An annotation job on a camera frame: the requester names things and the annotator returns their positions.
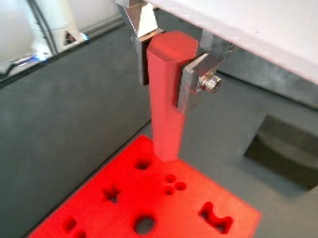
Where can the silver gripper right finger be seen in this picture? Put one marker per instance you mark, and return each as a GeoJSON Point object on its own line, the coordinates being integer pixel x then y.
{"type": "Point", "coordinates": [199, 72]}

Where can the black curved holder stand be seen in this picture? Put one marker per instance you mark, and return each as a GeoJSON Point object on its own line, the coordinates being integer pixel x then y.
{"type": "Point", "coordinates": [286, 149]}

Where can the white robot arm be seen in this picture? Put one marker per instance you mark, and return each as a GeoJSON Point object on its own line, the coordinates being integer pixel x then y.
{"type": "Point", "coordinates": [56, 33]}

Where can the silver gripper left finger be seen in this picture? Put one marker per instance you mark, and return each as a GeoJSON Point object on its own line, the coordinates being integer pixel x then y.
{"type": "Point", "coordinates": [139, 16]}

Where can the red hexagonal peg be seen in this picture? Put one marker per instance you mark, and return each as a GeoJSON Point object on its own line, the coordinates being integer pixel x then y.
{"type": "Point", "coordinates": [169, 51]}

